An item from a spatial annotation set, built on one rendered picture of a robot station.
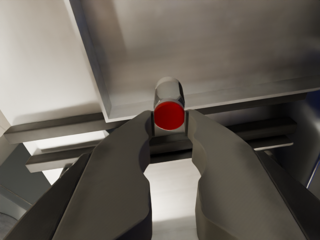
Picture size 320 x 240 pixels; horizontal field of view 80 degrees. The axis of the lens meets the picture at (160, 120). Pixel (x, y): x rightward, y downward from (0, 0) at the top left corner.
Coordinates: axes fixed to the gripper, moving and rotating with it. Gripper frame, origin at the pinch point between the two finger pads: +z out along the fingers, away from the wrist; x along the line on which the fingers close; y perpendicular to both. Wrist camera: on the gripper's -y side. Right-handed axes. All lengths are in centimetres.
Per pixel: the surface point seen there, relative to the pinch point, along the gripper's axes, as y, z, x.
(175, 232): 39.5, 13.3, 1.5
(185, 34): -2.3, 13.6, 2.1
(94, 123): 7.6, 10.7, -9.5
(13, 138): 9.2, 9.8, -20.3
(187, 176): 21.4, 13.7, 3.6
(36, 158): 13.8, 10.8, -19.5
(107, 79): 2.5, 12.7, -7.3
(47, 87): 3.2, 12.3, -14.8
